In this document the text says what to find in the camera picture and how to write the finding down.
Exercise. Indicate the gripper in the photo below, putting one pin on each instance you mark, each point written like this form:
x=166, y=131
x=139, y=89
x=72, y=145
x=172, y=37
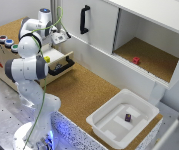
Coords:
x=59, y=38

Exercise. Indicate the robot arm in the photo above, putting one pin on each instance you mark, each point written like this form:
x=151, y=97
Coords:
x=26, y=71

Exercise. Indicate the wooden drawer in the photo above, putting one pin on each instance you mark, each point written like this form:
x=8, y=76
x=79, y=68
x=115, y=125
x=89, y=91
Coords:
x=57, y=55

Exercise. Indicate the yellow block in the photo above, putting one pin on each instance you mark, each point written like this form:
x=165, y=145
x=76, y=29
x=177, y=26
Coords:
x=47, y=59

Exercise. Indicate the white sliding door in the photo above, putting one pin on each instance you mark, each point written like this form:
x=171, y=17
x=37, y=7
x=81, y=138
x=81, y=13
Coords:
x=100, y=23

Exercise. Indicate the green button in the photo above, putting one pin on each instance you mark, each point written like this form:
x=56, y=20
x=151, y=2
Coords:
x=14, y=48

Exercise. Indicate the blue button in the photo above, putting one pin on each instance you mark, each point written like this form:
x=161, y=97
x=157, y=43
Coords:
x=9, y=42

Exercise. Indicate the red button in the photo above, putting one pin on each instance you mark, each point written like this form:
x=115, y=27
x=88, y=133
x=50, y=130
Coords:
x=2, y=39

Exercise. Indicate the wooden drawer box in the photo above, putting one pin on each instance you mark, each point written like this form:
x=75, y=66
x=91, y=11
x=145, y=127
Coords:
x=2, y=61

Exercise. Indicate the pink block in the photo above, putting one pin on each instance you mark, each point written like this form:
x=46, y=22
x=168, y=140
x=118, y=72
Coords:
x=135, y=60

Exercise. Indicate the white plastic box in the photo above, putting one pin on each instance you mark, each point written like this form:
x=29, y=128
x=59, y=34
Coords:
x=109, y=128

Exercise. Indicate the purple block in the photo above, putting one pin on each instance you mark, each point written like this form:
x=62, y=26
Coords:
x=128, y=117

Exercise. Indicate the white cabinet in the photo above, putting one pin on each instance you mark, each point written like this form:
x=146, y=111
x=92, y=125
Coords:
x=162, y=13

